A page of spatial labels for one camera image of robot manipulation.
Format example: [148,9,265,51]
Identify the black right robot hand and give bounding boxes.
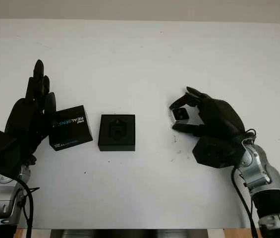
[168,86,246,138]

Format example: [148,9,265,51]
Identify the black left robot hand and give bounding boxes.
[4,59,57,165]

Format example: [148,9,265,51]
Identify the black RealSense box lid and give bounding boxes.
[48,105,93,152]

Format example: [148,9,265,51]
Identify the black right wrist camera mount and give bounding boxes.
[192,135,246,170]

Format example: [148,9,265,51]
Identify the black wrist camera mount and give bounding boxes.
[192,135,246,170]
[0,128,26,179]

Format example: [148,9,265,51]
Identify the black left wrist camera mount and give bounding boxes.
[0,128,26,179]

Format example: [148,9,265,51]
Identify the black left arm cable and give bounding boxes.
[18,178,41,238]

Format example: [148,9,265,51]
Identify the black camera box base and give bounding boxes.
[98,114,136,152]

